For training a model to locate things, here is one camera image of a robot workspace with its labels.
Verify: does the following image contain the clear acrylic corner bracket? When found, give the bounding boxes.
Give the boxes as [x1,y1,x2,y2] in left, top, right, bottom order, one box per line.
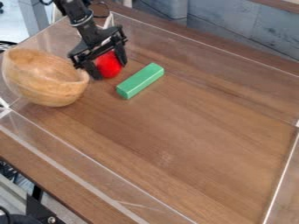
[102,13,114,29]

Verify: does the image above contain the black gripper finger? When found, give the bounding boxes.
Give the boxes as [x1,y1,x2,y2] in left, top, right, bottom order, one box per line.
[82,60,102,80]
[113,45,126,66]

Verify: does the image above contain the black cable loop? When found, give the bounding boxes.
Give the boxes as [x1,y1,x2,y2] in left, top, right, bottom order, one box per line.
[0,205,13,224]

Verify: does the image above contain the black table clamp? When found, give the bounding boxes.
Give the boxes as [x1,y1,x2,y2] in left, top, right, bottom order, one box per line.
[25,185,65,224]

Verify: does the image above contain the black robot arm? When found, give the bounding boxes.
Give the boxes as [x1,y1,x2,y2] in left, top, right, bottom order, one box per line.
[53,0,126,80]

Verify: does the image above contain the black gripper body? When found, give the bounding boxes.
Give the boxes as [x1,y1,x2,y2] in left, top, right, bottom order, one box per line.
[68,25,126,68]

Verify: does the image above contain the wooden bowl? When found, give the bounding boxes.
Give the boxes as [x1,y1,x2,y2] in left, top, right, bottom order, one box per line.
[2,47,89,107]

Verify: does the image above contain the green rectangular block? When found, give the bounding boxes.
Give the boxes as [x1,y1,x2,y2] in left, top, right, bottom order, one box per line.
[116,63,164,99]

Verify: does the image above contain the red fruit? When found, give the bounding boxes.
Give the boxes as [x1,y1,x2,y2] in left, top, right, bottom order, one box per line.
[96,51,121,78]

